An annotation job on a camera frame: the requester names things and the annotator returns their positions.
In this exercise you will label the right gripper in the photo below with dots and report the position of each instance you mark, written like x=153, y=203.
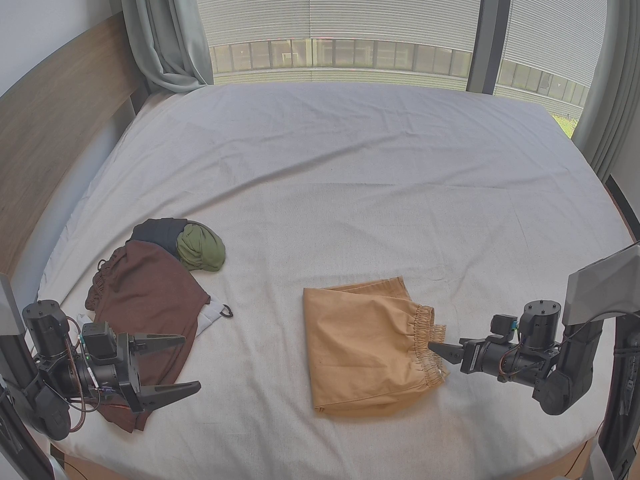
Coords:
x=487, y=359

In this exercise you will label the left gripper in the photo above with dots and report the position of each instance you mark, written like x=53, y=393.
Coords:
x=131, y=373

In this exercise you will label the tan shorts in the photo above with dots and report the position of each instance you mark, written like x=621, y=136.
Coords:
x=360, y=348

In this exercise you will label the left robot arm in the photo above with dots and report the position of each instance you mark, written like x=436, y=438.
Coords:
x=47, y=328

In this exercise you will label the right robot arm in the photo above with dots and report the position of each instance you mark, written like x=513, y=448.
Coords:
x=575, y=363

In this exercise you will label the brown shorts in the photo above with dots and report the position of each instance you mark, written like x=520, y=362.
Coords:
x=145, y=298

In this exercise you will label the white garment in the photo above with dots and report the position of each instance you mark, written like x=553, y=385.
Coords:
x=212, y=315

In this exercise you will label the green garment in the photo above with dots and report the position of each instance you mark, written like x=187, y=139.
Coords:
x=200, y=248

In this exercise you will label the black garment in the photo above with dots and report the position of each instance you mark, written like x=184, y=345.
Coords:
x=152, y=235

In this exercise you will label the grey-green curtain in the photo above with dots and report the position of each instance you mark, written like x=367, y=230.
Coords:
x=160, y=28
x=615, y=93

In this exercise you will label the window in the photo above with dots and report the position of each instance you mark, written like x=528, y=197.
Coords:
x=350, y=13

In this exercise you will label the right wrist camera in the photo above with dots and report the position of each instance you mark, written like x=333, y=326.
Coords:
x=502, y=327

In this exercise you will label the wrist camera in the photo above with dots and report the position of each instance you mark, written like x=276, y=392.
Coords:
x=502, y=327
x=97, y=340

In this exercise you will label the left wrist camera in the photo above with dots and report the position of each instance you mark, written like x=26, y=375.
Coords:
x=97, y=340

